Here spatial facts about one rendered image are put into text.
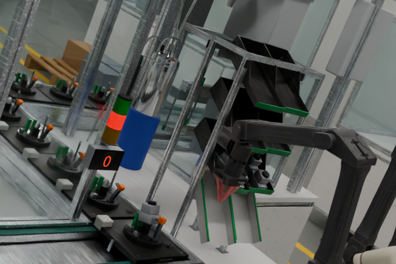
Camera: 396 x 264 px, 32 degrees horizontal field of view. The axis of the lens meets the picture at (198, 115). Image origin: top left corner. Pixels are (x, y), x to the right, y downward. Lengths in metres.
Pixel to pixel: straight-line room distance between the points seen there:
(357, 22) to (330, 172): 2.83
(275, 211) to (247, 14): 1.09
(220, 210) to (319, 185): 3.94
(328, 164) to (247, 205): 3.76
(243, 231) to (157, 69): 0.91
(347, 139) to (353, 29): 2.00
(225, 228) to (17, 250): 0.79
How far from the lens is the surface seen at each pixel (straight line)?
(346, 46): 3.74
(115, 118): 2.14
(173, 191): 3.18
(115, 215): 2.42
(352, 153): 1.74
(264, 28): 3.40
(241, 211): 2.63
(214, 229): 2.49
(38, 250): 2.16
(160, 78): 3.12
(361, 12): 3.74
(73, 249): 2.23
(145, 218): 2.30
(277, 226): 3.90
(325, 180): 6.39
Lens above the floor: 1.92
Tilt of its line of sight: 13 degrees down
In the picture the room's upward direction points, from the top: 22 degrees clockwise
